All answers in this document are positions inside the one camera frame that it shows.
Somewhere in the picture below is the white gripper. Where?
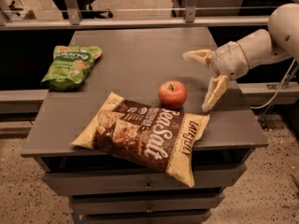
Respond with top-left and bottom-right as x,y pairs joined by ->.
182,42 -> 249,112

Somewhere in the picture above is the red apple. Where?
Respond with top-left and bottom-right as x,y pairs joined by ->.
158,80 -> 187,109

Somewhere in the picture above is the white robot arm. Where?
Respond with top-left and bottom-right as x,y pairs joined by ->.
183,4 -> 299,112

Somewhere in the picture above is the brown sea salt chip bag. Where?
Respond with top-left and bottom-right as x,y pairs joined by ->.
72,92 -> 209,188

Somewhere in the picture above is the green chip bag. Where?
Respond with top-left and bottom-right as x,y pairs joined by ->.
41,46 -> 102,91

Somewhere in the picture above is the grey drawer cabinet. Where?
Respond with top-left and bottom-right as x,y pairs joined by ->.
22,28 -> 266,224

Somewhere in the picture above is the metal railing frame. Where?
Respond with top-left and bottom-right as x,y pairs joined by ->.
1,0 -> 298,31

